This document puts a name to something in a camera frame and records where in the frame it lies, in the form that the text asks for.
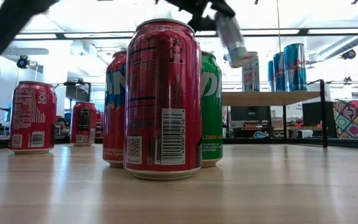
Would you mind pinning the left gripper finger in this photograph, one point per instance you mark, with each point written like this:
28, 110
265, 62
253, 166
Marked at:
202, 24
224, 8

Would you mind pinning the red zero sugar soda can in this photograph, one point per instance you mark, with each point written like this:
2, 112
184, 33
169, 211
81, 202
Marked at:
163, 102

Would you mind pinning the green Sprite can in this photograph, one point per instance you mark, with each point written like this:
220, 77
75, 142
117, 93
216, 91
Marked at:
212, 118

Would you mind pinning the black monitor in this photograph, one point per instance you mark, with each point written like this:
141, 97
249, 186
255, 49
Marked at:
311, 113
250, 113

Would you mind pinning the black aluminium table frame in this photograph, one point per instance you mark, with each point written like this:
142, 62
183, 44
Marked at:
259, 141

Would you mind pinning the colourful patchwork quilt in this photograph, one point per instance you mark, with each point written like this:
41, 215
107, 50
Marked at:
354, 119

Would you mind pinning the wooden shelf black metal legs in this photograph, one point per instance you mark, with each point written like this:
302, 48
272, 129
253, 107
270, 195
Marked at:
266, 99

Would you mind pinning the small blue white object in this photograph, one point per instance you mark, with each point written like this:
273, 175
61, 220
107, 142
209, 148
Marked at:
260, 134

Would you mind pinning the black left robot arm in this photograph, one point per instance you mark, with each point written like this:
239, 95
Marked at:
14, 21

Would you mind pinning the red storage bins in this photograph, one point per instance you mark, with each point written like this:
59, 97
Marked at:
99, 124

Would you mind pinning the red and blue soda can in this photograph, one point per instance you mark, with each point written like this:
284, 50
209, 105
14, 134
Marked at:
115, 109

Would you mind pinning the red soda can black panel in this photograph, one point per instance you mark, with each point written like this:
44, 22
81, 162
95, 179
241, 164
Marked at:
83, 124

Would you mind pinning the red Coca-Cola original can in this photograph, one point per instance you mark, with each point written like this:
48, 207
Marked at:
33, 118

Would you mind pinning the person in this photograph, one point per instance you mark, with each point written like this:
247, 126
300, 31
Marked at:
62, 124

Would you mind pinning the black ceiling spotlight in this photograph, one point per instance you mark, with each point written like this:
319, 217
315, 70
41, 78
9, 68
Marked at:
349, 54
23, 62

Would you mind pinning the black overhead bar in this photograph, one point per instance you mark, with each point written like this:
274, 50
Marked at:
303, 31

